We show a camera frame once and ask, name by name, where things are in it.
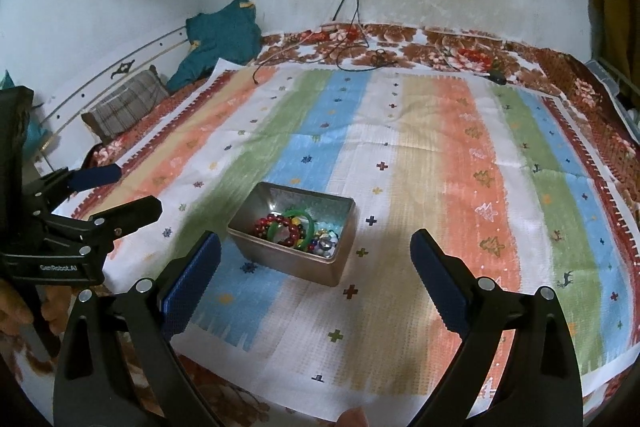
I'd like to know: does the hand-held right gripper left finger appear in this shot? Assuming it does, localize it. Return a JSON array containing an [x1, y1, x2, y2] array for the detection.
[[52, 231, 222, 427]]

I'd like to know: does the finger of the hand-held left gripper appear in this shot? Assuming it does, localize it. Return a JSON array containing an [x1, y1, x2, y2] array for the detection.
[[45, 195, 164, 259], [27, 164, 124, 214]]

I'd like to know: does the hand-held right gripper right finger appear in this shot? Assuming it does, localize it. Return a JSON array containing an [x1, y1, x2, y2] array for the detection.
[[409, 228, 585, 427]]

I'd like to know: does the metal tin box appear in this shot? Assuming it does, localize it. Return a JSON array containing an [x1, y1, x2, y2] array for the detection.
[[226, 181, 357, 288]]

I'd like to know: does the red bead bracelet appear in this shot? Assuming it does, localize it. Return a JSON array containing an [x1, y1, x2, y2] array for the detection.
[[253, 212, 307, 249]]

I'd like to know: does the white bead bracelet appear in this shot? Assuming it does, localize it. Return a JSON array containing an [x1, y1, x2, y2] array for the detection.
[[311, 226, 342, 256]]

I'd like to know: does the green jade bangle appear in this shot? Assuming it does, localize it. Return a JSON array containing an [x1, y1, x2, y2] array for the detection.
[[267, 208, 317, 251]]

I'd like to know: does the person's left hand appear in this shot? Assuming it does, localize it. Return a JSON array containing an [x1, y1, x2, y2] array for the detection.
[[0, 279, 35, 338]]

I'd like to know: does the plaid pillow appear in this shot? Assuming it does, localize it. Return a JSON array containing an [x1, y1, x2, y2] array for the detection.
[[80, 65, 171, 143]]

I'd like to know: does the striped woven mat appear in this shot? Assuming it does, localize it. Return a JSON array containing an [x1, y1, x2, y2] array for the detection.
[[52, 57, 640, 423]]

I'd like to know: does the teal garment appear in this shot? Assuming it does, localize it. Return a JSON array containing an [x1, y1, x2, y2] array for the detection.
[[167, 0, 264, 94]]

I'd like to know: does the white curved bed rail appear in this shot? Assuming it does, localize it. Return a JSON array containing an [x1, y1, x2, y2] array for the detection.
[[39, 24, 194, 138]]

